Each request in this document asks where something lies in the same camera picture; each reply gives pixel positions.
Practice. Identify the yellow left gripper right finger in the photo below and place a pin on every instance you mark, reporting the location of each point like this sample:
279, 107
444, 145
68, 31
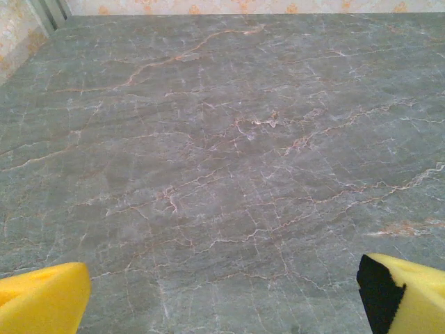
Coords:
417, 299

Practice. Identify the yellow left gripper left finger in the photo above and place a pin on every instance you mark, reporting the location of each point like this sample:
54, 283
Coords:
41, 299

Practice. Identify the aluminium frame post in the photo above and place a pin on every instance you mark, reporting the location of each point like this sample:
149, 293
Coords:
48, 14

